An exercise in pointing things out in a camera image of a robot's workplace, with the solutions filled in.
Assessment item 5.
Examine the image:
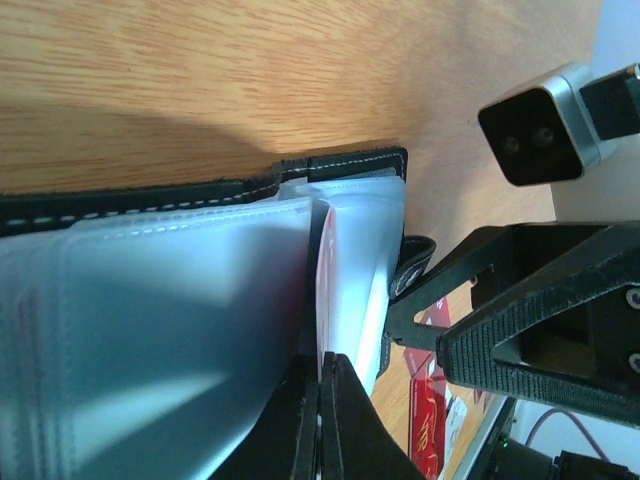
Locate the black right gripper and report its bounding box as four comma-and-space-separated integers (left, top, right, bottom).
385, 223, 639, 426

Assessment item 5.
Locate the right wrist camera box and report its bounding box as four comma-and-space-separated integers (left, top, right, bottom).
477, 63, 639, 186

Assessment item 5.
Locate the black leather card holder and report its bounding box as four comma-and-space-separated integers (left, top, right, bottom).
1, 147, 435, 479

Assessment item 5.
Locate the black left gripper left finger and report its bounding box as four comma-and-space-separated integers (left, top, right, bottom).
211, 355, 319, 479

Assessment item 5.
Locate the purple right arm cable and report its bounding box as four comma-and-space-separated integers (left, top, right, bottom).
524, 407, 609, 459

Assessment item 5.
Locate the red card upper centre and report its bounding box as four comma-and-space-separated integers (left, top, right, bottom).
402, 294, 496, 480

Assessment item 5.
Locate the red VIP card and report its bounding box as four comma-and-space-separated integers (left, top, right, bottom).
316, 207, 335, 362

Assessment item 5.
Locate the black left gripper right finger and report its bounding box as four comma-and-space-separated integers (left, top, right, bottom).
319, 352, 423, 479

